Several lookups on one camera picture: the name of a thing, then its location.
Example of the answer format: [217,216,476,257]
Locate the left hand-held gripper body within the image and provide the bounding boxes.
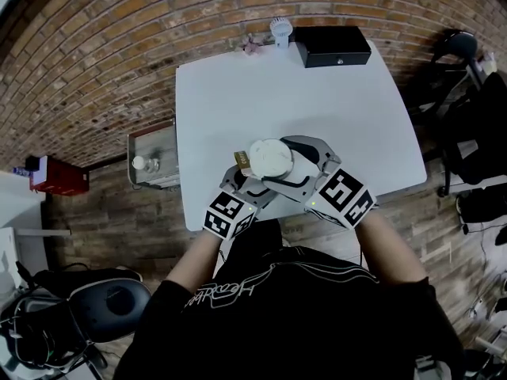
[202,182,274,240]

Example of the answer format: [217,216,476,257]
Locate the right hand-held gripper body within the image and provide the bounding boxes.
[304,159,376,229]

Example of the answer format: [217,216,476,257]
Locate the white tumbler cup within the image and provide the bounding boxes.
[250,170,292,185]

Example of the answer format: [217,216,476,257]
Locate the white round lid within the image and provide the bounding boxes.
[233,138,295,178]

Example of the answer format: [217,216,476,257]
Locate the person's right forearm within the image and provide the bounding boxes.
[354,210,427,284]

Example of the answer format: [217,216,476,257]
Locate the person's left forearm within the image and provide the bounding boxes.
[165,230,223,293]

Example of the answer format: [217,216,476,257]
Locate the person's black trousers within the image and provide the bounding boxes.
[229,218,284,255]

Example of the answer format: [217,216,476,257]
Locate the grey drawer cabinet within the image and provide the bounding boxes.
[127,119,179,192]

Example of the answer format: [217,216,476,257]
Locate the clear bottle with white cap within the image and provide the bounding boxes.
[132,155,160,173]

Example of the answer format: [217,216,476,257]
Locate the black box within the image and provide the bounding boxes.
[293,25,372,69]

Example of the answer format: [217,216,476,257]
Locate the small white fan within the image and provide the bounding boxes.
[269,17,292,50]

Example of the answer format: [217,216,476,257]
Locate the person's black shirt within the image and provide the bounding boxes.
[114,245,464,380]

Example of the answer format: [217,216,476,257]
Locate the black padded chair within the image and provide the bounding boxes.
[67,278,152,344]

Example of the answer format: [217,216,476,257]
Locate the black office chair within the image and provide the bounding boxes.
[437,71,507,197]

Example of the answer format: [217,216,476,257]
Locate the red box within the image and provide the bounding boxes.
[29,155,90,196]

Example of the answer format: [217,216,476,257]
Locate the black folding chair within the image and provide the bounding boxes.
[411,28,482,114]

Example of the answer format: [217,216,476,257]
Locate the white pad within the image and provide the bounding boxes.
[31,156,49,185]

